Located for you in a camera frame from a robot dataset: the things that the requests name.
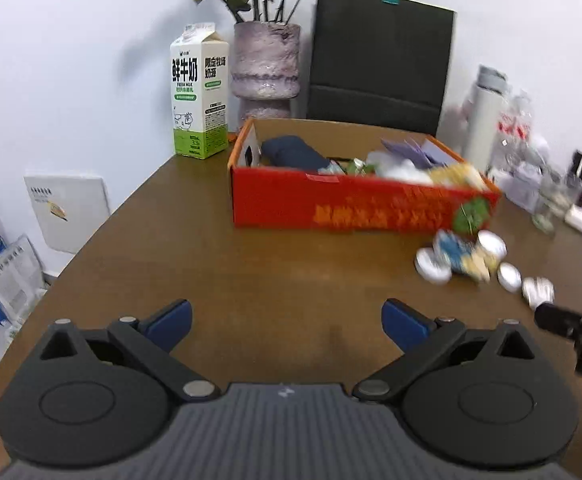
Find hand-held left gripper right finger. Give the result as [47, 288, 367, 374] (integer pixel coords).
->
[352, 298, 552, 403]

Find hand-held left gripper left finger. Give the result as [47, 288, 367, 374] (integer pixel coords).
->
[38, 299, 222, 402]

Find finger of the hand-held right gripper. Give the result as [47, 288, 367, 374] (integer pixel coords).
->
[534, 302, 582, 342]

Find white yellow plush toy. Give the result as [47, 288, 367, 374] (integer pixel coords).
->
[368, 150, 489, 191]

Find red cardboard box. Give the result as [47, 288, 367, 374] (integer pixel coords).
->
[227, 118, 502, 235]

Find purple cloth bag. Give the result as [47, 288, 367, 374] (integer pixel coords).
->
[381, 137, 464, 170]

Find navy zip pouch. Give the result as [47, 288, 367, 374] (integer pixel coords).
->
[261, 136, 331, 171]

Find brown wooden desktop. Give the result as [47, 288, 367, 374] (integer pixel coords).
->
[0, 119, 582, 480]

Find small round silver tin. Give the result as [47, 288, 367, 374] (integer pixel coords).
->
[415, 247, 452, 286]
[497, 262, 523, 293]
[476, 230, 508, 261]
[521, 276, 555, 310]

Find clear glass cup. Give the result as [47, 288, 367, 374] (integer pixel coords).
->
[531, 170, 572, 235]

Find white tin box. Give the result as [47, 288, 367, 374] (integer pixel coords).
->
[501, 162, 542, 211]

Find blue white boxes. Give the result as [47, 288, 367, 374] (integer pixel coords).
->
[0, 232, 46, 328]

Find clear water bottle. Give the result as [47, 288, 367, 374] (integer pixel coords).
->
[514, 91, 538, 161]
[494, 95, 520, 168]

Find white thermos bottle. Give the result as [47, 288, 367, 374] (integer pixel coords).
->
[464, 65, 508, 173]

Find green white milk carton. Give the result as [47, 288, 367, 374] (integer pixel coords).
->
[170, 22, 230, 161]

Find black paper bag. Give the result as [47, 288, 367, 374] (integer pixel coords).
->
[305, 0, 458, 138]

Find purple stone vase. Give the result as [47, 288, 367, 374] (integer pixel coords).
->
[230, 22, 302, 121]

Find white wall panel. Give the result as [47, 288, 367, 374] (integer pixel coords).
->
[23, 171, 110, 255]

